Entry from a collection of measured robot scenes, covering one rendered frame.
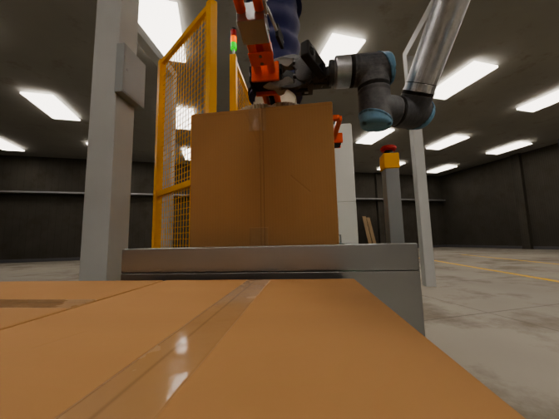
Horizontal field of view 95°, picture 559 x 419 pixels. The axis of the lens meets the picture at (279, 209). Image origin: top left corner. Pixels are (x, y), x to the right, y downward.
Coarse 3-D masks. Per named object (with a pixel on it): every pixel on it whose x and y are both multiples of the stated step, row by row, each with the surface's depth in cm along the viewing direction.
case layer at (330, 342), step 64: (0, 320) 28; (64, 320) 27; (128, 320) 27; (192, 320) 26; (256, 320) 26; (320, 320) 25; (384, 320) 25; (0, 384) 15; (64, 384) 15; (128, 384) 15; (192, 384) 15; (256, 384) 14; (320, 384) 14; (384, 384) 14; (448, 384) 14
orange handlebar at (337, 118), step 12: (240, 0) 52; (240, 12) 55; (252, 48) 65; (264, 48) 65; (252, 60) 68; (264, 60) 69; (264, 96) 87; (276, 96) 87; (336, 120) 105; (336, 132) 118
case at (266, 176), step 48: (192, 144) 73; (240, 144) 71; (288, 144) 69; (192, 192) 71; (240, 192) 69; (288, 192) 67; (336, 192) 66; (192, 240) 70; (240, 240) 68; (288, 240) 66; (336, 240) 64
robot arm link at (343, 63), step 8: (336, 56) 74; (344, 56) 73; (336, 64) 73; (344, 64) 72; (336, 72) 74; (344, 72) 73; (336, 80) 74; (344, 80) 74; (336, 88) 77; (344, 88) 78
